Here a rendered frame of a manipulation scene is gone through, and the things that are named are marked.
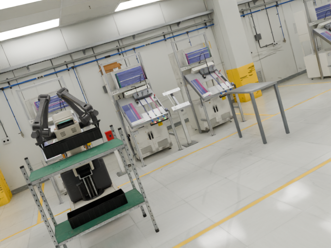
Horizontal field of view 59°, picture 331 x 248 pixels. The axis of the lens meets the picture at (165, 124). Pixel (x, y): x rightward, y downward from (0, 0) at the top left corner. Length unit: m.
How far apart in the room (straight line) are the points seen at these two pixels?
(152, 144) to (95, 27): 3.06
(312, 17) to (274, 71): 1.78
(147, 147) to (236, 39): 3.77
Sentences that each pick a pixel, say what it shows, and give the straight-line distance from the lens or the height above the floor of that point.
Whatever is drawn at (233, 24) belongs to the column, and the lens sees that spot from 7.78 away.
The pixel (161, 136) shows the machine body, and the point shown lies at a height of 0.30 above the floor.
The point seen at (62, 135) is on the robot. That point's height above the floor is 1.14.
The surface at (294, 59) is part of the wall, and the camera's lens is 9.60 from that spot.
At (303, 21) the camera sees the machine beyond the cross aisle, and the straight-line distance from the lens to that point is 8.20.
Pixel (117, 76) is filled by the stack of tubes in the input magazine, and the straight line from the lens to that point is 5.41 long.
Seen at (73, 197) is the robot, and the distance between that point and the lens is 3.86.
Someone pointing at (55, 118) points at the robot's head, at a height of 1.35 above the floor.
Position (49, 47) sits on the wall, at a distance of 6.88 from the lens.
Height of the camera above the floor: 1.49
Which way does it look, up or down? 10 degrees down
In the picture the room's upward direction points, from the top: 19 degrees counter-clockwise
